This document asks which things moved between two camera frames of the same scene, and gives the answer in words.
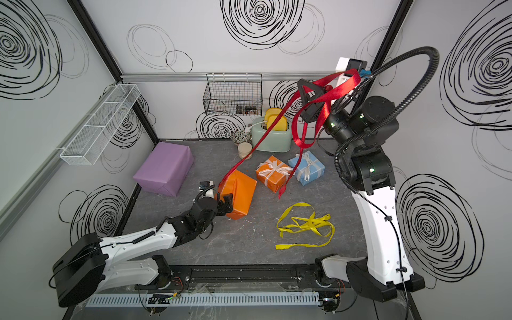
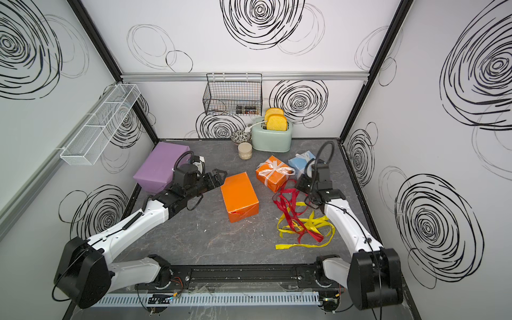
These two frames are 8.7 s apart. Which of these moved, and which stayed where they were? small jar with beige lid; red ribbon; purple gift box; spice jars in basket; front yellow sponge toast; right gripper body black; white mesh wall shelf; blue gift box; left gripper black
Moved: right gripper body black; left gripper black; red ribbon
Stayed: front yellow sponge toast; small jar with beige lid; white mesh wall shelf; purple gift box; spice jars in basket; blue gift box
